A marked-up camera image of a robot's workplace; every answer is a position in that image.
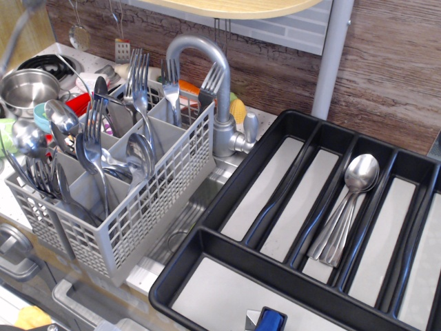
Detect big steel spoon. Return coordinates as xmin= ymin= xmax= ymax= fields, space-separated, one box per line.
xmin=1 ymin=0 xmax=45 ymax=78

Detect steel spoon centre compartment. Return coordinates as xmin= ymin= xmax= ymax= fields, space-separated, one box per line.
xmin=125 ymin=133 xmax=154 ymax=192

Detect grey plastic cutlery basket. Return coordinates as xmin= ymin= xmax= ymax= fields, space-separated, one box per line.
xmin=6 ymin=94 xmax=215 ymax=285

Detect black cutlery tray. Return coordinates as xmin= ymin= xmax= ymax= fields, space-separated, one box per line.
xmin=149 ymin=110 xmax=440 ymax=330

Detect stacked steel spoons in tray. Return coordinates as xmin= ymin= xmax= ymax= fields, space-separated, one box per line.
xmin=307 ymin=154 xmax=380 ymax=268

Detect steel spoon top left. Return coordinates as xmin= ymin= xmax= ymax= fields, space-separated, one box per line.
xmin=44 ymin=99 xmax=80 ymax=136

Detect steel spoon far left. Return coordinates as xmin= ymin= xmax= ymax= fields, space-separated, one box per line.
xmin=12 ymin=119 xmax=48 ymax=159

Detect silver sink faucet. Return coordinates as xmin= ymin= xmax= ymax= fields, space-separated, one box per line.
xmin=166 ymin=34 xmax=258 ymax=157

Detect yellow toy corn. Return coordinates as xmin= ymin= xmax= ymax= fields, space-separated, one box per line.
xmin=229 ymin=99 xmax=247 ymax=124

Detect orange toy carrot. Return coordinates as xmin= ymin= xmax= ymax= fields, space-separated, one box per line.
xmin=178 ymin=79 xmax=200 ymax=95

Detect steel fork back middle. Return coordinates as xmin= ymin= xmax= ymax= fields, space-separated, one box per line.
xmin=161 ymin=59 xmax=182 ymax=127

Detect steel fork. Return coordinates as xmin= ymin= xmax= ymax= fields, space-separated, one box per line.
xmin=161 ymin=59 xmax=182 ymax=127
xmin=83 ymin=99 xmax=110 ymax=218
xmin=126 ymin=48 xmax=154 ymax=148

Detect steel fork back left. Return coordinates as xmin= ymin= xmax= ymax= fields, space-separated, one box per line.
xmin=126 ymin=48 xmax=154 ymax=148

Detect steel fork front centre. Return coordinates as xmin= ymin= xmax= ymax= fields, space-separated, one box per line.
xmin=83 ymin=99 xmax=110 ymax=218

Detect small hanging grater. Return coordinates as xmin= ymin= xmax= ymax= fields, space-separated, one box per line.
xmin=114 ymin=39 xmax=131 ymax=64

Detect red toy item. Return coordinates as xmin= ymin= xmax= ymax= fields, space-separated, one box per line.
xmin=65 ymin=93 xmax=90 ymax=117

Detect wooden shelf board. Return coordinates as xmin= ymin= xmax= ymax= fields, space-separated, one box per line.
xmin=142 ymin=0 xmax=320 ymax=20

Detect blue object bottom edge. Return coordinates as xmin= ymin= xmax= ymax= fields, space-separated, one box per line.
xmin=245 ymin=307 xmax=287 ymax=331

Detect steel forks front left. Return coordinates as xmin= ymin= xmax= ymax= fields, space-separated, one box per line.
xmin=5 ymin=151 xmax=61 ymax=199

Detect black stove burner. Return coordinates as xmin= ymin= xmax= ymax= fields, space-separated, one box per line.
xmin=17 ymin=54 xmax=76 ymax=89

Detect teal toy bowl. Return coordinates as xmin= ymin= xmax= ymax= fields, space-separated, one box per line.
xmin=33 ymin=102 xmax=52 ymax=134

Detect hanging round strainer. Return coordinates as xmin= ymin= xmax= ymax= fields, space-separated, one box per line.
xmin=69 ymin=24 xmax=90 ymax=52

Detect steel cooking pot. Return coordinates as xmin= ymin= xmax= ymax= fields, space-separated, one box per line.
xmin=1 ymin=69 xmax=61 ymax=119

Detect green toy cabbage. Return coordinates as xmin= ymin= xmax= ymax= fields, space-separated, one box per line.
xmin=0 ymin=118 xmax=18 ymax=153

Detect yellow object bottom left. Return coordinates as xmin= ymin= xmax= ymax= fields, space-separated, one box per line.
xmin=14 ymin=306 xmax=52 ymax=330

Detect black handled fork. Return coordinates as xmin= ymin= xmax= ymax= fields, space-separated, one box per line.
xmin=198 ymin=62 xmax=225 ymax=112

